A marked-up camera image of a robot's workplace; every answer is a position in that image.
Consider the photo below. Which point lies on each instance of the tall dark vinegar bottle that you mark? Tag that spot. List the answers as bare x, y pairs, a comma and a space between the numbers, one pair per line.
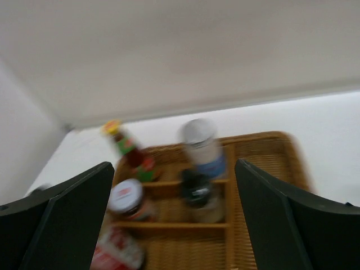
117, 249

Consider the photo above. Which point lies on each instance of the white lid chili jar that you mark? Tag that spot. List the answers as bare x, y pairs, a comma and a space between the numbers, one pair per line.
128, 199

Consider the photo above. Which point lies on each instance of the yellow cap sauce bottle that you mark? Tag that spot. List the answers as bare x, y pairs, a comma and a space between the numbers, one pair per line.
140, 162

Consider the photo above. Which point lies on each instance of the black cap pepper shaker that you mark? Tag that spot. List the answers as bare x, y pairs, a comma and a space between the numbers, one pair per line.
202, 197

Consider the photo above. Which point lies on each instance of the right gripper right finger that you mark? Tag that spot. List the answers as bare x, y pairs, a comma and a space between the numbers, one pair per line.
291, 228

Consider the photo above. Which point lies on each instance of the wicker divided tray basket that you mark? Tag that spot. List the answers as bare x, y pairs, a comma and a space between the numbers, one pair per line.
216, 236

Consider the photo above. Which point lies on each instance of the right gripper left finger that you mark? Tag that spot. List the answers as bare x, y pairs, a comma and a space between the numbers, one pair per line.
57, 228

